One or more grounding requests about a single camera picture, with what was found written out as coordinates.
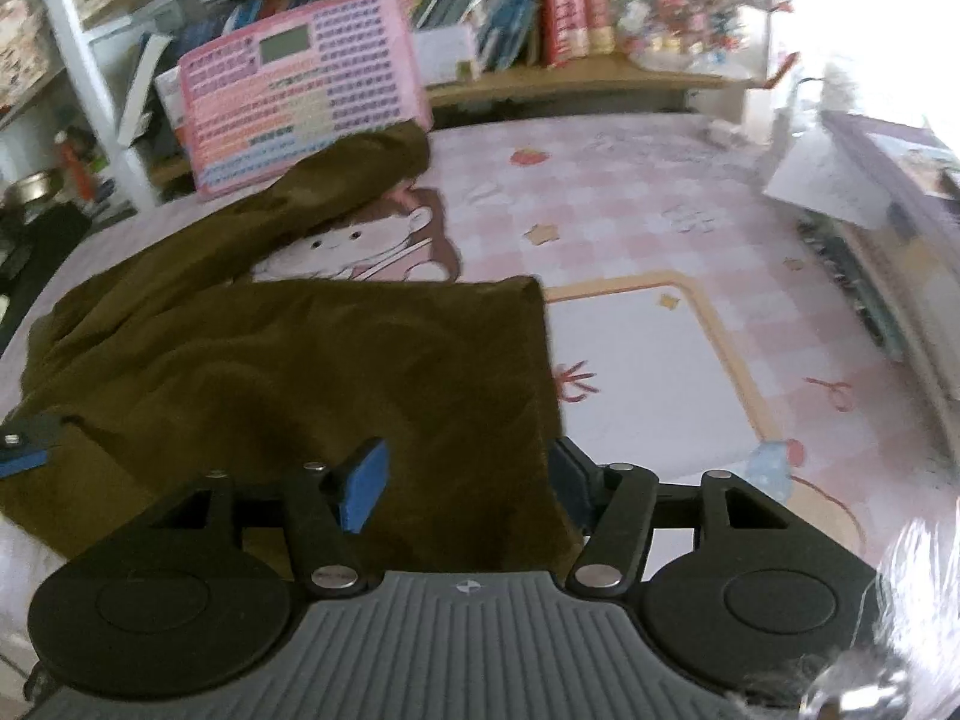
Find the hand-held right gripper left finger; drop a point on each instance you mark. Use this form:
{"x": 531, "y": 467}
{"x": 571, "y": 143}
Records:
{"x": 366, "y": 481}

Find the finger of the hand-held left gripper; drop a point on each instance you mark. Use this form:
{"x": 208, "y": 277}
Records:
{"x": 21, "y": 460}

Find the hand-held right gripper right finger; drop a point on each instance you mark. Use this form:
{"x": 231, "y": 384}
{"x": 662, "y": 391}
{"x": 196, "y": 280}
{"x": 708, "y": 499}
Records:
{"x": 570, "y": 474}

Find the olive green garment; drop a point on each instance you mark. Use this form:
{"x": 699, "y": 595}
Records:
{"x": 300, "y": 360}

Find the metal bowl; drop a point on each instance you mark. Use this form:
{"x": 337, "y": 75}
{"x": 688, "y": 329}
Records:
{"x": 31, "y": 190}

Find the pink checked printed bedsheet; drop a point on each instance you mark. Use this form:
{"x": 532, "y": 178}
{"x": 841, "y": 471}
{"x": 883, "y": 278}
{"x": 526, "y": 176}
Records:
{"x": 652, "y": 210}

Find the white fluffy cuff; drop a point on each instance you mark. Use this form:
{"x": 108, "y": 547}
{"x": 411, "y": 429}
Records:
{"x": 915, "y": 600}

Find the white paper sheet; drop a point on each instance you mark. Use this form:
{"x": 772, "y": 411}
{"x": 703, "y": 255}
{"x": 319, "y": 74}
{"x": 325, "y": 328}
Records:
{"x": 825, "y": 180}

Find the wooden shelf board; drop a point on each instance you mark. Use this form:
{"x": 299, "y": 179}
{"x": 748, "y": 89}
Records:
{"x": 570, "y": 82}

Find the pink learning tablet toy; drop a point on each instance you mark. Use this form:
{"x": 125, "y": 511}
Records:
{"x": 300, "y": 90}

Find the red printed box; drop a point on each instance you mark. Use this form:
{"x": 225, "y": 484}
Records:
{"x": 574, "y": 15}

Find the purple box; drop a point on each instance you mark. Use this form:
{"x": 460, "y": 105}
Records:
{"x": 900, "y": 150}

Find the pile of colourful figures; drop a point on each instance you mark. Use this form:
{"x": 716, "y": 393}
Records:
{"x": 675, "y": 15}

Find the row of books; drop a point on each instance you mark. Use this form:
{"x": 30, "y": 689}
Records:
{"x": 480, "y": 0}

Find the white shelf frame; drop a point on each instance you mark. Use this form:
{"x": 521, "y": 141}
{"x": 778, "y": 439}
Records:
{"x": 82, "y": 67}

